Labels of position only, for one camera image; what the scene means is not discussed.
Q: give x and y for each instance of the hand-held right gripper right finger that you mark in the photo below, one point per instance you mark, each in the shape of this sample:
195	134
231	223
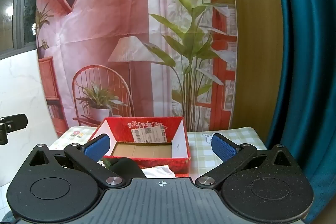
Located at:
224	148

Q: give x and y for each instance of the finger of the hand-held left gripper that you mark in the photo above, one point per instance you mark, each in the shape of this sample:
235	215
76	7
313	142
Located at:
15	121

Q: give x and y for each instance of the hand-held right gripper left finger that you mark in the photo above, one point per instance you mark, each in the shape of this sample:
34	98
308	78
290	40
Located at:
97	146

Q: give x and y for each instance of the black fabric piece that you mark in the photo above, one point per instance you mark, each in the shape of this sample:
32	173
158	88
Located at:
128	169

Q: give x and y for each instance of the red strawberry print cardboard box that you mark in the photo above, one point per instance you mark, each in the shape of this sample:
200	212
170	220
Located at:
147	151

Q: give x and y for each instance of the white mesh zipper bag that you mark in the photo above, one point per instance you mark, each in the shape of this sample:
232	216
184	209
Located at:
158	171

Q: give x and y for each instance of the green checked tablecloth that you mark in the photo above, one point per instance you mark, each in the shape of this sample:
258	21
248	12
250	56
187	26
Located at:
207	153

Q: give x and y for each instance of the teal curtain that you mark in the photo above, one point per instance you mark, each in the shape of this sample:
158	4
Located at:
307	69

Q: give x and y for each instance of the printed room scene backdrop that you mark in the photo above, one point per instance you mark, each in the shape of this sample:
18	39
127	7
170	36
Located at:
131	29

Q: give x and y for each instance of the window with dark frame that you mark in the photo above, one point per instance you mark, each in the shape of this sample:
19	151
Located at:
15	3

